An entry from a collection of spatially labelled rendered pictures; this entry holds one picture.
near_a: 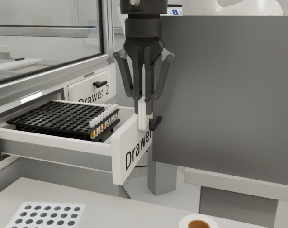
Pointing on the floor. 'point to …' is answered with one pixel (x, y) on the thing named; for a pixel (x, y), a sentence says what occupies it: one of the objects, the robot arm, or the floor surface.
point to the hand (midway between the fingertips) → (144, 114)
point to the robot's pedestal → (239, 197)
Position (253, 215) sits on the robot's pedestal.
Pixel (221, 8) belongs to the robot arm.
